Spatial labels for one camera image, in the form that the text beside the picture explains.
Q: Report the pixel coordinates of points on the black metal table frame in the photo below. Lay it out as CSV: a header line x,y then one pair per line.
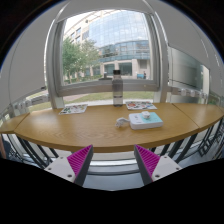
x,y
182,146

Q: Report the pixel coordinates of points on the white and teal power strip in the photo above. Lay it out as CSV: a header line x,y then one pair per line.
x,y
146,123

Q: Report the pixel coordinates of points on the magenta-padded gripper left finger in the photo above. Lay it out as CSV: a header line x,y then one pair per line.
x,y
61,166

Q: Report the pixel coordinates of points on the green tree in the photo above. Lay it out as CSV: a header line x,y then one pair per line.
x,y
75,56

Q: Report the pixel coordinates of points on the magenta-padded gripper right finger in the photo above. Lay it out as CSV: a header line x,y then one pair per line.
x,y
165,166

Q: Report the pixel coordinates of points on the white roller blind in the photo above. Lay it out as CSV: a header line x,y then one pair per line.
x,y
26,63
190,36
106,6

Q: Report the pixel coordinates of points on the colourful sticker sheet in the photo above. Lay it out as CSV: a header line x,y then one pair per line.
x,y
140,105
73,109

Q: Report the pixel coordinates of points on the glass office building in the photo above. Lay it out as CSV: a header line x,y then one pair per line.
x,y
120,36

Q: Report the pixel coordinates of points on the clear plastic bottle black cap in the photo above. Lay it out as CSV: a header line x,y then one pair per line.
x,y
117,91

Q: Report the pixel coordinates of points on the grey window frame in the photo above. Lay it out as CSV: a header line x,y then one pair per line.
x,y
100,87

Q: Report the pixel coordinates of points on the grey wall socket rail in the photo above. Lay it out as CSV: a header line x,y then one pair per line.
x,y
31,101
188,92

